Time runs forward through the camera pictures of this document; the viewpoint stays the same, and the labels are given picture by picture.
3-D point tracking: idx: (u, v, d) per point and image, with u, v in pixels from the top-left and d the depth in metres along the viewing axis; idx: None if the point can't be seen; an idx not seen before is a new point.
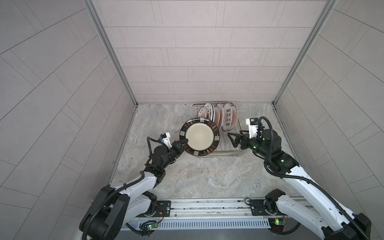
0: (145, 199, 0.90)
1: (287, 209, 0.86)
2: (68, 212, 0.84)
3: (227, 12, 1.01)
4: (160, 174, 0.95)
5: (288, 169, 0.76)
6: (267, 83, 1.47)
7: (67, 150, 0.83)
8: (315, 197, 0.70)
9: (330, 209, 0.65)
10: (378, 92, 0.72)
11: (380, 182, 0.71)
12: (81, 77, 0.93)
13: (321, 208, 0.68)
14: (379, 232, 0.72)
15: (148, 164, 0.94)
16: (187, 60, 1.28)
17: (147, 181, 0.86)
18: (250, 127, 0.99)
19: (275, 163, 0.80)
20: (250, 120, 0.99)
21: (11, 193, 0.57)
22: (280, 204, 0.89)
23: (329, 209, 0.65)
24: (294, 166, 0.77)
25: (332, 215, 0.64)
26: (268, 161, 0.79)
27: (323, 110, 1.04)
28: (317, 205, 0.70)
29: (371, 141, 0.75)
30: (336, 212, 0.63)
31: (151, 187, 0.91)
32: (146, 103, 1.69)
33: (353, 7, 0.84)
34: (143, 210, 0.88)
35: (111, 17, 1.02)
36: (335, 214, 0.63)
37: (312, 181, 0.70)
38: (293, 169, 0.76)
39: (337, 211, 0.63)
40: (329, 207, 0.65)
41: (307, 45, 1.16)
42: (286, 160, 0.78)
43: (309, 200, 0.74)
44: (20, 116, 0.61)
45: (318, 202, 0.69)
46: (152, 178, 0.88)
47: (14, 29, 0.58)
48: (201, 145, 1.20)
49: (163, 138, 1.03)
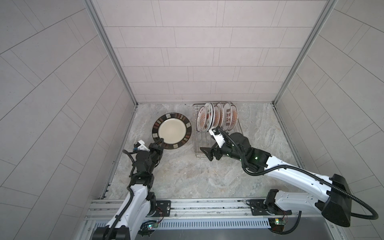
0: (146, 201, 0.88)
1: (287, 204, 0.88)
2: (68, 213, 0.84)
3: (227, 12, 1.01)
4: (150, 178, 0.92)
5: (264, 164, 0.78)
6: (267, 83, 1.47)
7: (67, 151, 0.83)
8: (297, 178, 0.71)
9: (313, 184, 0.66)
10: (378, 92, 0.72)
11: (380, 182, 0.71)
12: (82, 76, 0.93)
13: (306, 186, 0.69)
14: (379, 232, 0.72)
15: (134, 175, 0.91)
16: (188, 60, 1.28)
17: (140, 195, 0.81)
18: (216, 136, 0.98)
19: (251, 163, 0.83)
20: (213, 130, 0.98)
21: (12, 193, 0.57)
22: (281, 203, 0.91)
23: (312, 184, 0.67)
24: (268, 158, 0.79)
25: (317, 189, 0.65)
26: (246, 164, 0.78)
27: (323, 110, 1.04)
28: (302, 185, 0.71)
29: (371, 141, 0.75)
30: (318, 185, 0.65)
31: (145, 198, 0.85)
32: (146, 103, 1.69)
33: (353, 7, 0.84)
34: (146, 211, 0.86)
35: (111, 16, 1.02)
36: (318, 186, 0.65)
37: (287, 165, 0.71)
38: (268, 161, 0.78)
39: (318, 183, 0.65)
40: (311, 182, 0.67)
41: (307, 44, 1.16)
42: (260, 156, 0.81)
43: (293, 182, 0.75)
44: (20, 116, 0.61)
45: (301, 182, 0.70)
46: (141, 187, 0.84)
47: (14, 29, 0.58)
48: (176, 137, 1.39)
49: (138, 147, 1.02)
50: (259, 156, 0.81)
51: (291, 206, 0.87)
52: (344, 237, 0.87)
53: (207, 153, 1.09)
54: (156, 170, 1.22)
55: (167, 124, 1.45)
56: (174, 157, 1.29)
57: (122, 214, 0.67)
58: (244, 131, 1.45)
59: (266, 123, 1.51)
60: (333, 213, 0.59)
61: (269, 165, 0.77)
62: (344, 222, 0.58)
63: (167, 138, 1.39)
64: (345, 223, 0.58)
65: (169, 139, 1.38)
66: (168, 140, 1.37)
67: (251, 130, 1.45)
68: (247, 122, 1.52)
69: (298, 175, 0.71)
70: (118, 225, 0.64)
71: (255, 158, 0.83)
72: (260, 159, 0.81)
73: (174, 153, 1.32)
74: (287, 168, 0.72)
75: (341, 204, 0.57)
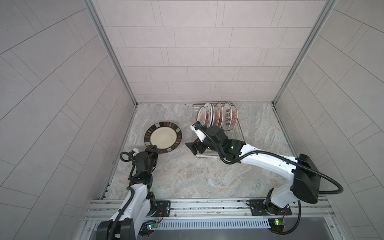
0: (147, 200, 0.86)
1: (280, 199, 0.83)
2: (68, 213, 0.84)
3: (227, 12, 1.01)
4: (149, 178, 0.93)
5: (238, 152, 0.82)
6: (267, 83, 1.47)
7: (67, 151, 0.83)
8: (267, 162, 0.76)
9: (281, 165, 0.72)
10: (378, 92, 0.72)
11: (380, 182, 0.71)
12: (82, 77, 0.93)
13: (275, 168, 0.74)
14: (379, 232, 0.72)
15: (132, 178, 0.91)
16: (188, 60, 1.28)
17: (141, 193, 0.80)
18: (196, 132, 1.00)
19: (229, 153, 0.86)
20: (193, 127, 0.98)
21: (12, 193, 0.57)
22: (275, 200, 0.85)
23: (280, 165, 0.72)
24: (242, 147, 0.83)
25: (284, 170, 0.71)
26: (222, 153, 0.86)
27: (323, 110, 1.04)
28: (271, 168, 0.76)
29: (370, 141, 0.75)
30: (285, 165, 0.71)
31: (145, 197, 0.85)
32: (146, 104, 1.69)
33: (353, 7, 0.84)
34: (147, 210, 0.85)
35: (111, 17, 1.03)
36: (285, 166, 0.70)
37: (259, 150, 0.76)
38: (243, 149, 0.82)
39: (285, 164, 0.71)
40: (279, 164, 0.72)
41: (306, 45, 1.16)
42: (236, 146, 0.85)
43: (264, 167, 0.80)
44: (20, 116, 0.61)
45: (271, 165, 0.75)
46: (143, 186, 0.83)
47: (14, 29, 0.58)
48: (170, 140, 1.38)
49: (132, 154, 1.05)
50: (234, 146, 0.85)
51: (286, 200, 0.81)
52: (344, 237, 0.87)
53: (189, 147, 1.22)
54: (156, 170, 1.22)
55: (157, 132, 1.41)
56: (174, 157, 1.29)
57: (125, 208, 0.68)
58: (244, 131, 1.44)
59: (266, 123, 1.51)
60: (301, 191, 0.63)
61: (244, 152, 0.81)
62: (311, 198, 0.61)
63: (160, 146, 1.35)
64: (312, 199, 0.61)
65: (165, 146, 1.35)
66: (166, 145, 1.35)
67: (251, 131, 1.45)
68: (247, 122, 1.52)
69: (268, 159, 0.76)
70: (122, 217, 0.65)
71: (231, 148, 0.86)
72: (236, 148, 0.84)
73: (174, 153, 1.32)
74: (259, 153, 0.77)
75: (305, 180, 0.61)
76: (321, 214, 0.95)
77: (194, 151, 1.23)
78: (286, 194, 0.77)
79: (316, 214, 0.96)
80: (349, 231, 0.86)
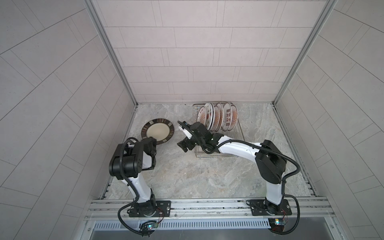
0: (148, 187, 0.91)
1: (271, 193, 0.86)
2: (68, 212, 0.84)
3: (227, 12, 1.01)
4: (151, 156, 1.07)
5: (216, 142, 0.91)
6: (267, 83, 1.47)
7: (67, 150, 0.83)
8: (238, 148, 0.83)
9: (247, 149, 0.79)
10: (378, 92, 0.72)
11: (380, 182, 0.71)
12: (82, 77, 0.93)
13: (245, 153, 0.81)
14: (380, 232, 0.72)
15: None
16: (188, 60, 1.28)
17: (146, 159, 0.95)
18: (183, 131, 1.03)
19: (209, 143, 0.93)
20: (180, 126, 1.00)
21: (11, 193, 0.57)
22: (269, 197, 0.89)
23: (247, 149, 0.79)
24: (220, 137, 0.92)
25: (250, 153, 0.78)
26: (203, 144, 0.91)
27: (323, 110, 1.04)
28: (242, 154, 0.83)
29: (371, 141, 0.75)
30: (250, 149, 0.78)
31: (147, 166, 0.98)
32: (146, 103, 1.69)
33: (353, 7, 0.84)
34: (147, 191, 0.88)
35: (111, 17, 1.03)
36: (251, 150, 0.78)
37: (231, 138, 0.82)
38: (220, 139, 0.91)
39: (251, 148, 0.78)
40: (246, 148, 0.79)
41: (306, 45, 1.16)
42: (215, 137, 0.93)
43: (238, 154, 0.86)
44: (20, 115, 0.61)
45: (241, 151, 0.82)
46: (149, 158, 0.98)
47: (13, 29, 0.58)
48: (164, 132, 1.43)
49: None
50: (214, 137, 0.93)
51: (276, 194, 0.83)
52: (344, 237, 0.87)
53: (179, 145, 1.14)
54: (156, 170, 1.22)
55: (151, 128, 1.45)
56: (174, 157, 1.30)
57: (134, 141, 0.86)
58: (244, 131, 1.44)
59: (266, 123, 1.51)
60: (264, 171, 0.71)
61: (221, 142, 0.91)
62: (273, 177, 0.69)
63: (157, 139, 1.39)
64: (275, 178, 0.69)
65: (162, 137, 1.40)
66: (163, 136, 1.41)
67: (251, 130, 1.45)
68: (247, 122, 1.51)
69: (238, 145, 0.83)
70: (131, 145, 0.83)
71: (211, 139, 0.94)
72: (215, 139, 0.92)
73: (175, 153, 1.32)
74: (232, 142, 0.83)
75: (265, 160, 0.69)
76: (320, 214, 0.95)
77: (184, 148, 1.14)
78: (269, 185, 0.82)
79: (316, 213, 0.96)
80: (349, 231, 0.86)
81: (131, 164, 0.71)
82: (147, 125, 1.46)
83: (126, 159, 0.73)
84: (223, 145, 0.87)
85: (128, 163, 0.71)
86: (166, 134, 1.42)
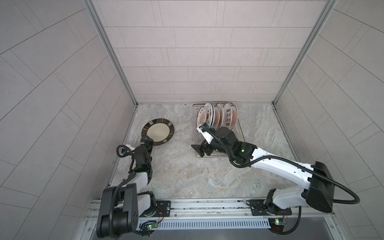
0: (146, 194, 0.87)
1: (283, 200, 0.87)
2: (68, 212, 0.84)
3: (227, 12, 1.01)
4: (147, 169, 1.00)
5: (249, 155, 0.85)
6: (267, 83, 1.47)
7: (67, 150, 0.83)
8: (281, 169, 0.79)
9: (295, 172, 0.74)
10: (378, 92, 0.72)
11: (380, 182, 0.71)
12: (82, 77, 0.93)
13: (290, 175, 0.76)
14: (380, 232, 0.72)
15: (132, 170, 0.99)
16: (188, 60, 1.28)
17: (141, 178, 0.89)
18: (203, 134, 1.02)
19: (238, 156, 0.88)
20: (200, 129, 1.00)
21: (11, 193, 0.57)
22: (277, 201, 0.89)
23: (294, 172, 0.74)
24: (253, 150, 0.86)
25: (299, 177, 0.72)
26: (232, 156, 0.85)
27: (323, 110, 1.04)
28: (286, 174, 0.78)
29: (371, 141, 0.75)
30: (300, 172, 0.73)
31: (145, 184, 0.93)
32: (146, 103, 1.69)
33: (353, 7, 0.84)
34: (147, 204, 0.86)
35: (111, 17, 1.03)
36: (300, 174, 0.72)
37: (272, 155, 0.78)
38: (254, 153, 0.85)
39: (300, 171, 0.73)
40: (294, 171, 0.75)
41: (307, 44, 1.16)
42: (246, 149, 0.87)
43: (280, 173, 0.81)
44: (19, 115, 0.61)
45: (286, 172, 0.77)
46: (144, 175, 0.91)
47: (13, 29, 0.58)
48: (164, 132, 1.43)
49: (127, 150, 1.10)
50: (244, 149, 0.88)
51: (289, 202, 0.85)
52: (344, 237, 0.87)
53: (197, 150, 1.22)
54: (156, 170, 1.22)
55: (151, 129, 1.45)
56: (174, 157, 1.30)
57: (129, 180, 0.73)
58: (244, 131, 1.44)
59: (266, 123, 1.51)
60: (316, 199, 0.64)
61: (255, 156, 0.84)
62: (325, 207, 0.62)
63: (158, 139, 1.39)
64: (325, 208, 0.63)
65: (161, 138, 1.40)
66: (162, 136, 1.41)
67: (251, 131, 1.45)
68: (247, 122, 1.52)
69: (282, 165, 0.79)
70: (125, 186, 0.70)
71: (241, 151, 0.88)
72: (246, 152, 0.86)
73: (175, 153, 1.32)
74: (271, 158, 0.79)
75: (321, 189, 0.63)
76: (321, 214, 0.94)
77: (201, 153, 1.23)
78: (291, 196, 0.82)
79: (316, 213, 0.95)
80: (349, 231, 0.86)
81: (123, 221, 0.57)
82: (147, 125, 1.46)
83: (117, 215, 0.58)
84: (261, 161, 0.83)
85: (119, 217, 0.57)
86: (166, 134, 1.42)
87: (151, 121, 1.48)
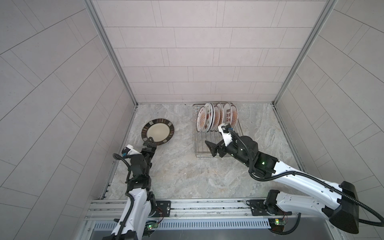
0: (147, 202, 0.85)
1: (290, 205, 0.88)
2: (68, 213, 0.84)
3: (227, 12, 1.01)
4: (146, 181, 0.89)
5: (270, 169, 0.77)
6: (267, 83, 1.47)
7: (67, 151, 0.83)
8: (306, 186, 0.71)
9: (323, 191, 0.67)
10: (378, 92, 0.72)
11: (380, 182, 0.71)
12: (82, 77, 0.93)
13: (316, 194, 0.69)
14: (380, 232, 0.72)
15: (129, 180, 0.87)
16: (188, 60, 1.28)
17: (140, 196, 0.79)
18: (223, 135, 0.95)
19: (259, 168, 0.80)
20: (222, 128, 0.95)
21: (11, 193, 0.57)
22: (282, 203, 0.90)
23: (321, 191, 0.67)
24: (275, 164, 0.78)
25: (327, 197, 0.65)
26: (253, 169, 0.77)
27: (323, 110, 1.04)
28: (311, 192, 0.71)
29: (371, 141, 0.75)
30: (328, 192, 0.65)
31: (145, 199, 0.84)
32: (146, 103, 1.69)
33: (353, 7, 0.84)
34: (148, 211, 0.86)
35: (111, 17, 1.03)
36: (329, 194, 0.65)
37: (297, 171, 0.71)
38: (275, 167, 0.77)
39: (328, 191, 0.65)
40: (321, 190, 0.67)
41: (307, 44, 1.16)
42: (266, 161, 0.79)
43: (303, 190, 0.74)
44: (19, 115, 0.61)
45: (312, 190, 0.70)
46: (141, 191, 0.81)
47: (14, 29, 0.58)
48: (164, 133, 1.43)
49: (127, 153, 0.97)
50: (265, 161, 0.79)
51: (295, 208, 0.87)
52: (344, 237, 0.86)
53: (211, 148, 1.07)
54: (155, 170, 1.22)
55: (151, 129, 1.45)
56: (174, 157, 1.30)
57: (126, 220, 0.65)
58: (244, 131, 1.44)
59: (266, 123, 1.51)
60: (344, 220, 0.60)
61: (278, 171, 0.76)
62: (352, 228, 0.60)
63: (158, 140, 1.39)
64: (353, 229, 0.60)
65: (161, 138, 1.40)
66: (162, 136, 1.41)
67: (251, 131, 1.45)
68: (247, 122, 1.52)
69: (307, 182, 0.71)
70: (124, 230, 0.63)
71: (261, 163, 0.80)
72: (266, 164, 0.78)
73: (175, 153, 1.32)
74: (295, 175, 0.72)
75: (353, 213, 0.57)
76: None
77: (214, 152, 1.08)
78: (303, 205, 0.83)
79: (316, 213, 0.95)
80: None
81: None
82: (147, 125, 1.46)
83: None
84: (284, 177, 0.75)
85: None
86: (166, 134, 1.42)
87: (151, 121, 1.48)
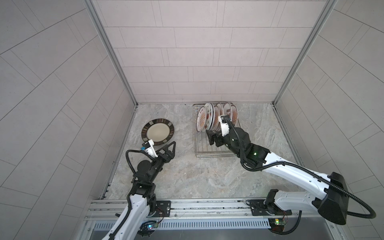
0: (147, 206, 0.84)
1: (287, 203, 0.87)
2: (68, 212, 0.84)
3: (227, 12, 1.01)
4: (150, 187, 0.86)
5: (262, 159, 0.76)
6: (267, 83, 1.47)
7: (67, 150, 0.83)
8: (295, 176, 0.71)
9: (311, 181, 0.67)
10: (378, 92, 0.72)
11: (380, 182, 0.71)
12: (82, 77, 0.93)
13: (304, 184, 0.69)
14: (379, 232, 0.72)
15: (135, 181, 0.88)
16: (187, 60, 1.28)
17: (139, 203, 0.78)
18: (221, 125, 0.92)
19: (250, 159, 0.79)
20: (221, 118, 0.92)
21: (11, 193, 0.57)
22: (280, 201, 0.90)
23: (309, 181, 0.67)
24: (266, 154, 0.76)
25: (314, 187, 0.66)
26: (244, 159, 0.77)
27: (323, 110, 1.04)
28: (299, 182, 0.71)
29: (370, 141, 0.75)
30: (316, 182, 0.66)
31: (145, 207, 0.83)
32: (146, 103, 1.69)
33: (353, 7, 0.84)
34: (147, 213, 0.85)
35: (111, 17, 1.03)
36: (316, 184, 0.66)
37: (287, 162, 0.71)
38: (267, 157, 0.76)
39: (316, 181, 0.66)
40: (309, 180, 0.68)
41: (307, 45, 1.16)
42: (258, 152, 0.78)
43: (291, 180, 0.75)
44: (19, 115, 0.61)
45: (300, 180, 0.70)
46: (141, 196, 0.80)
47: (14, 29, 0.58)
48: (164, 133, 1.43)
49: (146, 148, 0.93)
50: (257, 151, 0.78)
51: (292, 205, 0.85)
52: (344, 237, 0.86)
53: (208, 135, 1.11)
54: None
55: (151, 129, 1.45)
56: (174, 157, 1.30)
57: (117, 232, 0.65)
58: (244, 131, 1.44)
59: (266, 123, 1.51)
60: (330, 210, 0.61)
61: (269, 161, 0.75)
62: (340, 219, 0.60)
63: (157, 140, 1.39)
64: (340, 220, 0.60)
65: (161, 138, 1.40)
66: (162, 136, 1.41)
67: (251, 131, 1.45)
68: (247, 122, 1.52)
69: (296, 172, 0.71)
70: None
71: (253, 153, 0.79)
72: (258, 155, 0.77)
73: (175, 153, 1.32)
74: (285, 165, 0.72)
75: (339, 201, 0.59)
76: None
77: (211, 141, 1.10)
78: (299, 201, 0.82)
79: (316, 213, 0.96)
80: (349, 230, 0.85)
81: None
82: (147, 124, 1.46)
83: None
84: (273, 167, 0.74)
85: None
86: (167, 134, 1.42)
87: (151, 121, 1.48)
